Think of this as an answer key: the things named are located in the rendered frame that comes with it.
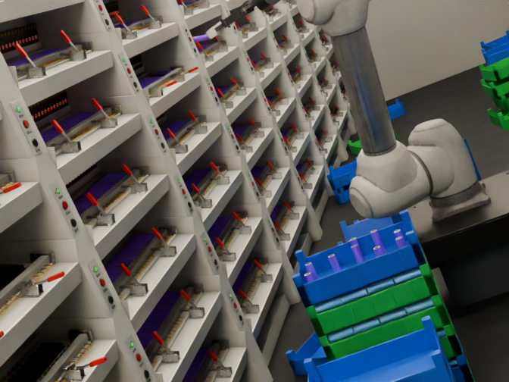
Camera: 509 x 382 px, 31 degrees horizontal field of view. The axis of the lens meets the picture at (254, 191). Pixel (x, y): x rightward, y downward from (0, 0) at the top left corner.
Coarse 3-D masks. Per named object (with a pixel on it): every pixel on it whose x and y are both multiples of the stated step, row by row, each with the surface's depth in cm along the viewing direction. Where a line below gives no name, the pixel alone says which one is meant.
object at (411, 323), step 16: (400, 320) 211; (416, 320) 211; (432, 320) 211; (448, 320) 210; (352, 336) 213; (368, 336) 213; (384, 336) 212; (400, 336) 212; (336, 352) 214; (352, 352) 214
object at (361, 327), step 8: (416, 304) 212; (424, 304) 211; (432, 304) 210; (392, 312) 213; (400, 312) 212; (408, 312) 211; (368, 320) 215; (376, 320) 213; (384, 320) 212; (392, 320) 212; (344, 328) 216; (352, 328) 214; (360, 328) 213; (368, 328) 213; (328, 336) 215; (336, 336) 214; (344, 336) 214
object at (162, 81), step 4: (176, 68) 319; (180, 68) 319; (172, 72) 311; (176, 72) 314; (180, 72) 318; (184, 72) 318; (164, 76) 304; (168, 76) 304; (156, 80) 296; (160, 80) 295; (164, 80) 299; (168, 80) 303; (172, 80) 302; (152, 84) 289; (156, 84) 290; (160, 84) 294; (164, 84) 295; (144, 88) 283; (148, 88) 282
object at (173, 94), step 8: (152, 64) 324; (160, 64) 323; (168, 64) 323; (176, 64) 322; (184, 64) 322; (192, 64) 321; (136, 72) 313; (152, 72) 325; (192, 72) 322; (192, 80) 312; (200, 80) 323; (168, 88) 294; (176, 88) 293; (184, 88) 302; (192, 88) 312; (168, 96) 284; (176, 96) 293; (184, 96) 301; (152, 104) 268; (160, 104) 275; (168, 104) 283; (160, 112) 274
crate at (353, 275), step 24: (408, 216) 223; (360, 240) 228; (384, 240) 227; (408, 240) 206; (312, 264) 230; (360, 264) 209; (384, 264) 208; (408, 264) 208; (312, 288) 211; (336, 288) 210
